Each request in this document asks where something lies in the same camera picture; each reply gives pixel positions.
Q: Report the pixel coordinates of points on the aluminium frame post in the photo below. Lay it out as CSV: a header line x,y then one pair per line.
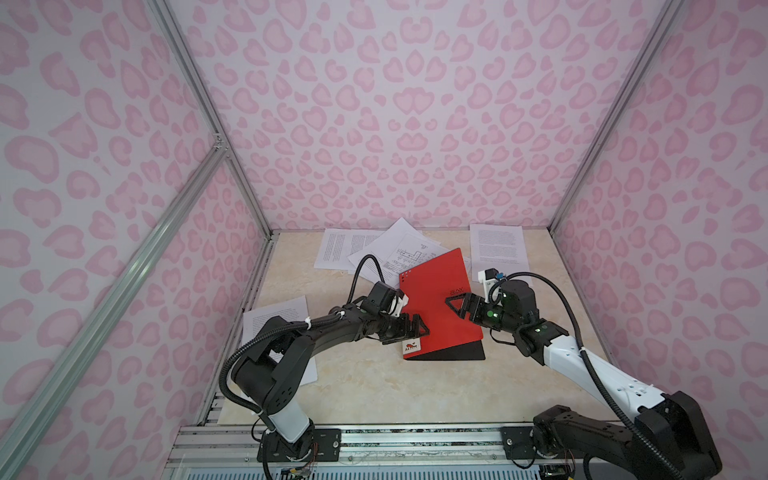
x,y
653,44
182,53

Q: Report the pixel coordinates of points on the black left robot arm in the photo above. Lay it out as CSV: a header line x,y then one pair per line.
x,y
379,299

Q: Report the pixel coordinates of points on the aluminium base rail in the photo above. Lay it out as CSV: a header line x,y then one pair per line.
x,y
399,451

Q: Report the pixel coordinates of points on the aluminium frame diagonal bar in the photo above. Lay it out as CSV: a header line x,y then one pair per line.
x,y
39,413

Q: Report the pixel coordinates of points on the red black folder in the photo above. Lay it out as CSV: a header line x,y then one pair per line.
x,y
450,337

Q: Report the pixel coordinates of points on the technical drawing sheet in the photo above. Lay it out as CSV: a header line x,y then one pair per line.
x,y
409,253

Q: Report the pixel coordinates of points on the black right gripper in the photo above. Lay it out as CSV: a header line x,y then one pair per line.
x,y
466,305

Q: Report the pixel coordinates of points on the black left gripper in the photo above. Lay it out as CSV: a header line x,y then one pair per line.
x,y
416,333

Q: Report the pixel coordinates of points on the aluminium frame right post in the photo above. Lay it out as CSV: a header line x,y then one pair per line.
x,y
653,44

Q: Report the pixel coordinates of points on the aluminium frame left post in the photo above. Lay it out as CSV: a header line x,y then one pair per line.
x,y
182,53

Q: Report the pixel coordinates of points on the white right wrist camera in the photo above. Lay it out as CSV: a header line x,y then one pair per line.
x,y
489,275

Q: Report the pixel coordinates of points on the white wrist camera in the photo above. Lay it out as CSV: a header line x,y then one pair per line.
x,y
489,275
400,300

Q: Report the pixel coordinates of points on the tilted white text sheet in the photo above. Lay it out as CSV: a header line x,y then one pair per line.
x,y
386,243

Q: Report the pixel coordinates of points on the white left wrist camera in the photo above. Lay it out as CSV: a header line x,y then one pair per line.
x,y
400,300

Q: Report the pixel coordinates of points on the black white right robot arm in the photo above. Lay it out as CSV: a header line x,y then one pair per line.
x,y
656,435

